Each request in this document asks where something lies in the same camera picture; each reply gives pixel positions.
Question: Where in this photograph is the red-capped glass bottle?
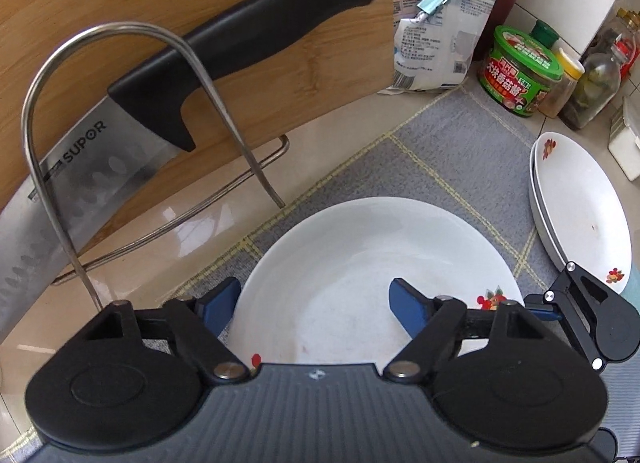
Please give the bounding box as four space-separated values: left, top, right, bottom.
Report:
558 38 624 130

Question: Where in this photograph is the green sauce jar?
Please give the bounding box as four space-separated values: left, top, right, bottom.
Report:
477 25 565 118

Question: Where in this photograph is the white printed bag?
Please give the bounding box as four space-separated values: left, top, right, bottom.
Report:
391 0 504 94

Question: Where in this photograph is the blue binder clip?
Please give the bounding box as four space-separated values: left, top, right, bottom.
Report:
417 0 454 17

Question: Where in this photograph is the grey and blue checked towel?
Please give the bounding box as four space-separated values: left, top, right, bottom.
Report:
157 85 640 325

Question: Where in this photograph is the yellow-lidded spice jar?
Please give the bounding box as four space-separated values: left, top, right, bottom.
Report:
537 48 586 118

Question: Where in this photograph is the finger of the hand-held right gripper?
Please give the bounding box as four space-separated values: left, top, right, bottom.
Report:
524 262 609 373

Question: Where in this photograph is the white plate with red flowers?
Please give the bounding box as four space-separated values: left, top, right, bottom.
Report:
527 142 571 275
230 196 525 370
531 132 633 295

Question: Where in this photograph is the green-capped bottle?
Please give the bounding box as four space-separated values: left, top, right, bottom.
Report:
530 19 559 47

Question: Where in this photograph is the steel wire rack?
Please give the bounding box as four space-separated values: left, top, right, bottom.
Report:
22 22 291 310

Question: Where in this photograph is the black-handled kitchen knife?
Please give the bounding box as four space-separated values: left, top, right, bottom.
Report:
0 0 376 345

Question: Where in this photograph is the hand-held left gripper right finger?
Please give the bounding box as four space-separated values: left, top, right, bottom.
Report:
382 277 541 384

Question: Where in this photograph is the white plastic box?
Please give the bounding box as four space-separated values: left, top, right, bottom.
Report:
607 98 640 179

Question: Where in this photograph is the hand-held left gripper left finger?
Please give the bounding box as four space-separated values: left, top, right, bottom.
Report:
82 276 251 385

